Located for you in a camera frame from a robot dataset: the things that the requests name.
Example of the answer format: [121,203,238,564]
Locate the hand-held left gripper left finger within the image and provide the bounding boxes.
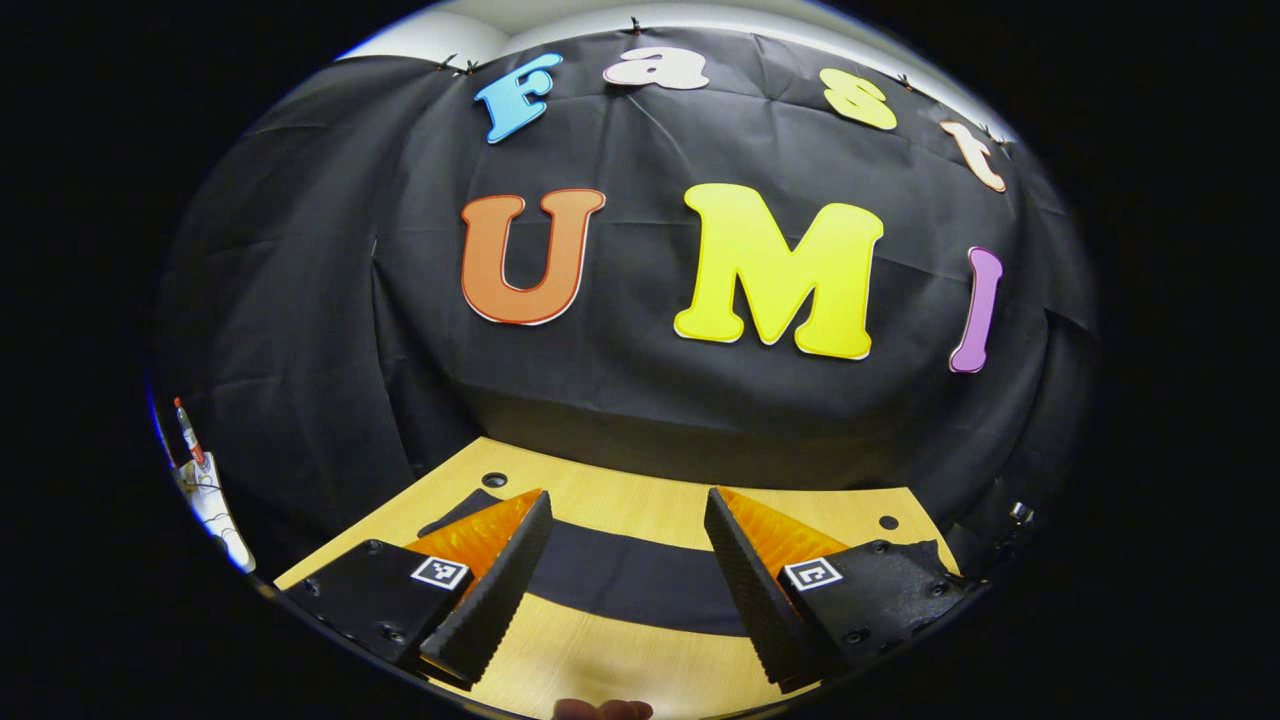
[280,488,554,691]

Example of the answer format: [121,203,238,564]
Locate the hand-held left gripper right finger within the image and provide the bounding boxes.
[703,486,986,696]

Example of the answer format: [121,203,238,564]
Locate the dark blue jeans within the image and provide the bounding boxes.
[415,488,961,641]

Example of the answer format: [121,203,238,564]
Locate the black backdrop cloth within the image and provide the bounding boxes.
[160,25,1101,561]

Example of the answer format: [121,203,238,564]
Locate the white side desk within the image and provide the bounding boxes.
[175,455,257,576]

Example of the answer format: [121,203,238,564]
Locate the clear bottle with red cap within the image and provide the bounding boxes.
[173,397,206,466]

